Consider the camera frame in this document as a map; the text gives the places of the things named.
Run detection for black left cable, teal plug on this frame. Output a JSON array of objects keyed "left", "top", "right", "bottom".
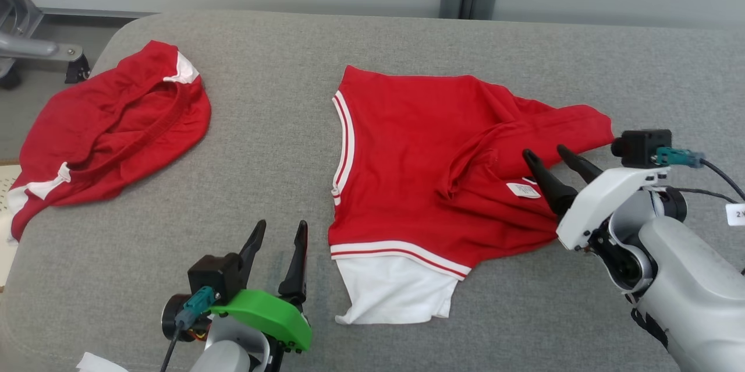
[{"left": 159, "top": 286, "right": 217, "bottom": 372}]

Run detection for black right cable, teal plug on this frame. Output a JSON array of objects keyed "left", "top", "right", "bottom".
[{"left": 655, "top": 147, "right": 745, "bottom": 201}]

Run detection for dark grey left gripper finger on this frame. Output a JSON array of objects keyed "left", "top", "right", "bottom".
[
  {"left": 278, "top": 220, "right": 308, "bottom": 306},
  {"left": 237, "top": 219, "right": 267, "bottom": 286}
]

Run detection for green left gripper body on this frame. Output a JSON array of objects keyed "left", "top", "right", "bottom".
[{"left": 210, "top": 289, "right": 313, "bottom": 372}]

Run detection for grey metal frame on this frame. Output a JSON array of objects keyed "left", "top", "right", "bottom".
[{"left": 0, "top": 0, "right": 91, "bottom": 90}]

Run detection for red jersey with white trim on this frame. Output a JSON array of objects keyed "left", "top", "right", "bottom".
[{"left": 328, "top": 65, "right": 616, "bottom": 326}]

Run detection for red shorts with white stripes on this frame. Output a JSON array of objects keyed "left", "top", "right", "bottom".
[{"left": 7, "top": 40, "right": 212, "bottom": 243}]

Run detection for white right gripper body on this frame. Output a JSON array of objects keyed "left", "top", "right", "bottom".
[{"left": 555, "top": 166, "right": 671, "bottom": 256}]

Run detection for white tape tag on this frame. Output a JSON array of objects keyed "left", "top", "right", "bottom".
[{"left": 76, "top": 352, "right": 130, "bottom": 372}]

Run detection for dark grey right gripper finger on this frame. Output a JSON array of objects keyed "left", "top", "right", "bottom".
[
  {"left": 556, "top": 144, "right": 604, "bottom": 185},
  {"left": 521, "top": 148, "right": 578, "bottom": 217}
]

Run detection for black cable, teal plug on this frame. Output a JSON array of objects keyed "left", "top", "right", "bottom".
[
  {"left": 655, "top": 147, "right": 745, "bottom": 201},
  {"left": 159, "top": 286, "right": 217, "bottom": 372}
]

